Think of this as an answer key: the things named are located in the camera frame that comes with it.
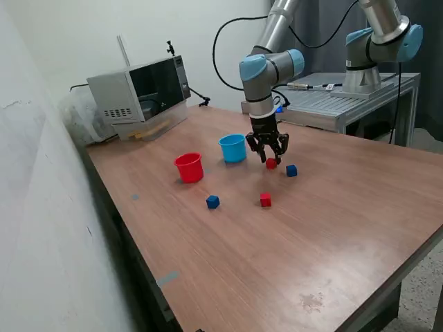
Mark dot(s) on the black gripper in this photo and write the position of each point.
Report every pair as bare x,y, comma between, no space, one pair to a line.
263,126

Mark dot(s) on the red wooden cube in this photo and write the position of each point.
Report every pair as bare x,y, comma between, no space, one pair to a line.
266,200
270,165

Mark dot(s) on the blue wooden cube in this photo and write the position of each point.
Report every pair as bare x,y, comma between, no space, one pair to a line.
291,171
212,202

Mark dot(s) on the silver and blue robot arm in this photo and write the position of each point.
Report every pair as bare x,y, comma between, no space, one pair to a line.
254,79

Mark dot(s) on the light blue plastic bin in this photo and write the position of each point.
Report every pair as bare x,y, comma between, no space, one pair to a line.
233,154

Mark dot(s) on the metal side table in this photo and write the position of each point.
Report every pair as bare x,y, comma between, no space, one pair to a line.
311,103

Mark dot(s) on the silver cylindrical device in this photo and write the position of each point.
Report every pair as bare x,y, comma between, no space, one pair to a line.
299,86

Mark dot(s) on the red plastic cup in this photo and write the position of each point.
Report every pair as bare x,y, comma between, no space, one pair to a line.
190,173

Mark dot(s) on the white red warning sticker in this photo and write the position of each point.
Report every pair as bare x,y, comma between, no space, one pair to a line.
331,87

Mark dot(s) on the dark grey curtain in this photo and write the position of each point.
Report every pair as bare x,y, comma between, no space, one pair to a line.
325,58

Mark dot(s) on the clear plastic storage box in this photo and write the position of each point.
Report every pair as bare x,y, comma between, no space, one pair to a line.
166,122

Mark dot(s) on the aluminium robot mounting plate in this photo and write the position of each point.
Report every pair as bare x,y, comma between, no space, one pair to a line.
373,93

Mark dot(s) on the light wooden stick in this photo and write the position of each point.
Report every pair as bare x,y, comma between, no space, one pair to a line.
152,130

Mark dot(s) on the silver microwave oven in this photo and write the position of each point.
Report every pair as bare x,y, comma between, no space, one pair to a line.
114,93

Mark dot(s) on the long grey blue tape strip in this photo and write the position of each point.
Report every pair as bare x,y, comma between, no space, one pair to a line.
167,278

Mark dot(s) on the thin white rod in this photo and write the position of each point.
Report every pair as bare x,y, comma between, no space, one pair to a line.
123,52

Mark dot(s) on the translucent plastic bag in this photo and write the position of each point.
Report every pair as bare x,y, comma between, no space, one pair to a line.
79,121

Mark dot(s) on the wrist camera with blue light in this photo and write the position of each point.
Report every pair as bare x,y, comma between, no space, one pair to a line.
279,110

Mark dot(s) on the small black camera mount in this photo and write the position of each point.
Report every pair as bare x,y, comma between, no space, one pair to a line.
169,48

